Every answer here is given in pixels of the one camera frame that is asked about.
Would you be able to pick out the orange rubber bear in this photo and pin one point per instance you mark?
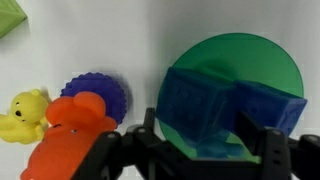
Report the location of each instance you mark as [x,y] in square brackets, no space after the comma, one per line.
[71,133]

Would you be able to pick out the dark blue toy block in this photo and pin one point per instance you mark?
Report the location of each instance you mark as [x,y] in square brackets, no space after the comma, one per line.
[196,105]

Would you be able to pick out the yellow rubber bear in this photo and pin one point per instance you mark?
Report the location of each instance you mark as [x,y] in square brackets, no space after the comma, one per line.
[25,113]

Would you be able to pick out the purple ridged disc toy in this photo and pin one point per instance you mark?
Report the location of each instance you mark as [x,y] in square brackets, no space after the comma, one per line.
[106,89]

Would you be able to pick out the translucent green bowl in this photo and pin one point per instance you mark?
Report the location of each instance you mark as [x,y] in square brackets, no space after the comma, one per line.
[240,56]

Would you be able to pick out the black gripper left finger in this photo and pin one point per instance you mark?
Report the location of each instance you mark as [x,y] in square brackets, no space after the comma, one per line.
[110,156]

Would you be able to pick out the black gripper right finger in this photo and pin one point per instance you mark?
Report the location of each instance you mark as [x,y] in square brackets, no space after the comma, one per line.
[280,153]

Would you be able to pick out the small light blue toy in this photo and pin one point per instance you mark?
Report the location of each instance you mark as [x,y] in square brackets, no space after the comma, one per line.
[215,149]

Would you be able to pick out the green toy block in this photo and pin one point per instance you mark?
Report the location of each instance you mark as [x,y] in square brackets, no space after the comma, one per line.
[8,15]

